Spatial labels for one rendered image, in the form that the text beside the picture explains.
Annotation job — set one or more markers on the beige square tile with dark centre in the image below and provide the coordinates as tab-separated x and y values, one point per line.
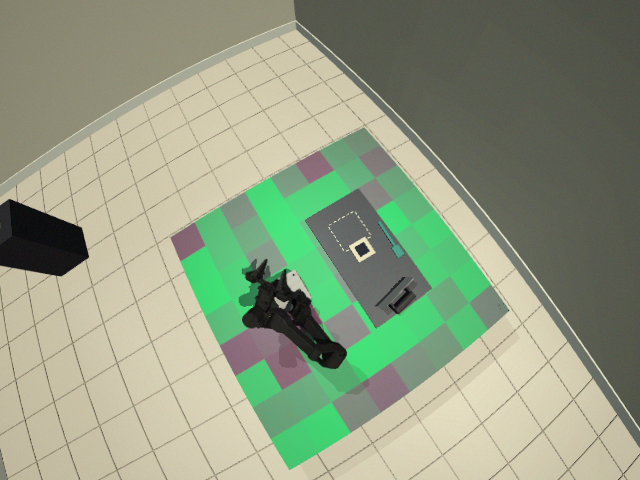
362	249

